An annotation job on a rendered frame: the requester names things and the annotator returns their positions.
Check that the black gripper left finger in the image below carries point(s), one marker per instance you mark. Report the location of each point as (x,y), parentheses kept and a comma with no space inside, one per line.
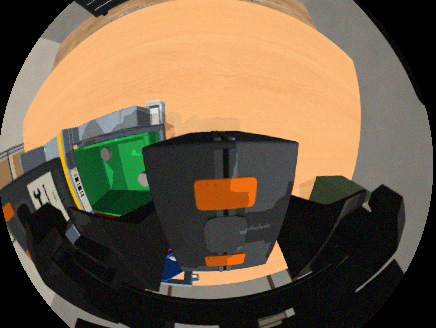
(136,238)

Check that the grey metal bin rack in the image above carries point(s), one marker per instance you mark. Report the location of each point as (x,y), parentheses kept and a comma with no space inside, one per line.
(127,122)

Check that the green open bin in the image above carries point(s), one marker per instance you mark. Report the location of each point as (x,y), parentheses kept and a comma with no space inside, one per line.
(112,186)

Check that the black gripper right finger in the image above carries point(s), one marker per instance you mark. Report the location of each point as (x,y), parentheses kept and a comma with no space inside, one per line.
(307,227)

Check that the blue bin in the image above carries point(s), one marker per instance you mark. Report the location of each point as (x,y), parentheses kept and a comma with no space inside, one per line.
(171,268)

